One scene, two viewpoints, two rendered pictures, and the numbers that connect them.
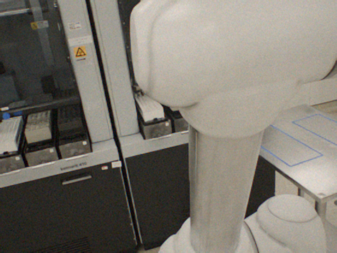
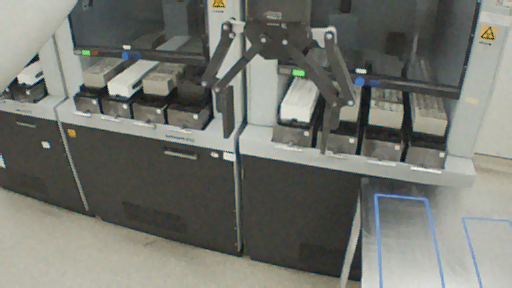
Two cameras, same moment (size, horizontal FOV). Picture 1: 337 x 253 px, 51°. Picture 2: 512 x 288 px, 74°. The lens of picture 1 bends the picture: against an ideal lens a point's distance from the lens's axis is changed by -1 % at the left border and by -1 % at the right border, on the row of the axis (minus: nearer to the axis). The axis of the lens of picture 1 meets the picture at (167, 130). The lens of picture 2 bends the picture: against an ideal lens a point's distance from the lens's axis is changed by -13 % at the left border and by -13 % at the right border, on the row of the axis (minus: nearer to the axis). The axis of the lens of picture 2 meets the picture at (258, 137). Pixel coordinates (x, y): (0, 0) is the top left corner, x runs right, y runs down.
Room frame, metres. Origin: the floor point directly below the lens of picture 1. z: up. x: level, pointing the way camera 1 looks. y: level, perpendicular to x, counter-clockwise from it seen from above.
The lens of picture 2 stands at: (0.53, -0.39, 1.49)
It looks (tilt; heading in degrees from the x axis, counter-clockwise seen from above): 33 degrees down; 28
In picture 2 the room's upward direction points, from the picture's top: straight up
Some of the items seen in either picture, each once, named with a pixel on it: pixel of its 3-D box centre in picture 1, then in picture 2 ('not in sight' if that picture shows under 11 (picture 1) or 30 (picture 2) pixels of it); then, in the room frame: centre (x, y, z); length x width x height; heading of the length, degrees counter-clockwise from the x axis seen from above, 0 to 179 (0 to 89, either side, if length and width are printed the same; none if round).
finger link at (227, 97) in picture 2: not in sight; (228, 112); (0.93, -0.13, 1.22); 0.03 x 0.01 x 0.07; 12
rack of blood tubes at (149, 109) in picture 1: (147, 106); (302, 96); (1.75, 0.08, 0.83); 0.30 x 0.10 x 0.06; 12
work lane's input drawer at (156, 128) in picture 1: (144, 107); (308, 94); (1.88, 0.11, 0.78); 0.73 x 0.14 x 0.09; 12
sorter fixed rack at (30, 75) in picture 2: not in sight; (45, 67); (1.48, 1.32, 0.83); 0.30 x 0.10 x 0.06; 12
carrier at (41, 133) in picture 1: (38, 134); (156, 86); (1.53, 0.60, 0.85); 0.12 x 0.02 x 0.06; 103
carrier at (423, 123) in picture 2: not in sight; (429, 124); (1.75, -0.39, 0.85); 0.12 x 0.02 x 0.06; 101
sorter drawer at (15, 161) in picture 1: (15, 135); (154, 75); (1.73, 0.80, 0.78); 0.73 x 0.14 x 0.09; 12
